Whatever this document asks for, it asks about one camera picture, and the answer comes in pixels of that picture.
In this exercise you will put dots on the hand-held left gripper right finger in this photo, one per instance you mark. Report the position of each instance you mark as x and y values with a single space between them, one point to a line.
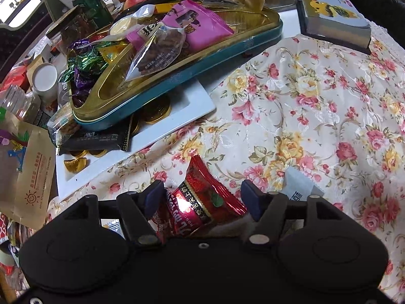
251 200

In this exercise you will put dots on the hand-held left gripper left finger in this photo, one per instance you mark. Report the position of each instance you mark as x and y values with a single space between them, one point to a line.
154 196

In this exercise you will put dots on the red snack packet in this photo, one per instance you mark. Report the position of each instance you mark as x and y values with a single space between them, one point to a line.
202 193

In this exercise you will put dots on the teal tin tray with snacks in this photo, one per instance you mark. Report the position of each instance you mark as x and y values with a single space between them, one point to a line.
189 79

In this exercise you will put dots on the grey white snack packet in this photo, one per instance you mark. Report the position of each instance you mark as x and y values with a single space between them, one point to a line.
299 185

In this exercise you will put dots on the black snack packet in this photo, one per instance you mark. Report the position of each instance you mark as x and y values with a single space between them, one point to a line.
95 141

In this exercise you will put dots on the gold foil chocolate coins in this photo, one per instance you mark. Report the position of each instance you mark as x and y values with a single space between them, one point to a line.
155 111

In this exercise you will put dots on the white rectangular tray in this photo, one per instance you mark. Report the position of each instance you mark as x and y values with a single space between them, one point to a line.
189 107

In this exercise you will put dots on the floral tablecloth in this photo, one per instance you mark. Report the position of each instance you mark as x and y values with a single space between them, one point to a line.
316 117

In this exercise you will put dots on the clear cookie packet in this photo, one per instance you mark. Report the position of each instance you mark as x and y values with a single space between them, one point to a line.
63 123

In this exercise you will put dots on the large brown paper bag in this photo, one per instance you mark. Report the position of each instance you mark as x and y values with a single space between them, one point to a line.
28 177

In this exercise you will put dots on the clear packet of brown snack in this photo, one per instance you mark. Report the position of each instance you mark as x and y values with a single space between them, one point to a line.
158 53

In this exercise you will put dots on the pile of foil wrapped candies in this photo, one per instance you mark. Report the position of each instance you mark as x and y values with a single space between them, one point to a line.
85 66

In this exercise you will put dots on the white paper cup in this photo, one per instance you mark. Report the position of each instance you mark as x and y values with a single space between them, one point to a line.
44 77

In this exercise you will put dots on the clear plastic bottle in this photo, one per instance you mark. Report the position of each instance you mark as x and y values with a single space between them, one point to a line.
19 104

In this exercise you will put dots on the pink snack packet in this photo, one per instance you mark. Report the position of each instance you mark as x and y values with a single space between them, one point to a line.
202 22

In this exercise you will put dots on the box with yellow figure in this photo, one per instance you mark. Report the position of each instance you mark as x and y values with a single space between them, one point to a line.
335 19

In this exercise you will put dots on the lit screen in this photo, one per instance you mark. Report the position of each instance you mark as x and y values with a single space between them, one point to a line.
15 0

